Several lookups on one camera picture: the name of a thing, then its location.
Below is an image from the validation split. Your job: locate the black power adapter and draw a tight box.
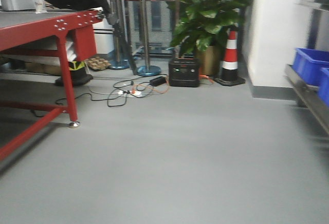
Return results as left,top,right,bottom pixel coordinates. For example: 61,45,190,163
150,76,167,87

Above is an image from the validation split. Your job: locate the black portable power station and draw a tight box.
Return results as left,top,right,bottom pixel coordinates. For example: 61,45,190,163
169,58,200,87

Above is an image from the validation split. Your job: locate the blue base stanchion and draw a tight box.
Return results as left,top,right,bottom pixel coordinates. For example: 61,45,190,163
137,0,161,77
107,0,129,70

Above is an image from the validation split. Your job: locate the orange white traffic cone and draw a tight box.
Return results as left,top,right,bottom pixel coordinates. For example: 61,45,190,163
214,30,245,86

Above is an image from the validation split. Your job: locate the black yellow striped cone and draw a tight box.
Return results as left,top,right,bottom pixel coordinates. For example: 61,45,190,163
67,61,93,87

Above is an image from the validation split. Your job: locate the green potted plant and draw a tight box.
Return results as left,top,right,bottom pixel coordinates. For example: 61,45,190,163
168,0,253,76

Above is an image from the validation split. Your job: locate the red metal workbench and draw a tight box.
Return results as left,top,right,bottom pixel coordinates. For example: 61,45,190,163
1,10,102,160

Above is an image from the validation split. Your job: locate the steel shelving rack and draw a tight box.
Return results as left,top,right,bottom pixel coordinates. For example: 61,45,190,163
285,0,328,133

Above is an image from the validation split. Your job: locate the blue bin on rack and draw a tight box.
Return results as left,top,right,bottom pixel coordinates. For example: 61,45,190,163
292,48,328,86

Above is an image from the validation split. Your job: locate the clear plastic bottle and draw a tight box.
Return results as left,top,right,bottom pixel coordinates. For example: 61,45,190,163
33,0,47,14

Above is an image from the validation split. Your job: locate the grey metal box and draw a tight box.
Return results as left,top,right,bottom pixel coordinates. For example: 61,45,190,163
1,0,35,11

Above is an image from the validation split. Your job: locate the orange extension cable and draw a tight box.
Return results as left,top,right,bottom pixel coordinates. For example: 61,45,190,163
130,74,215,97

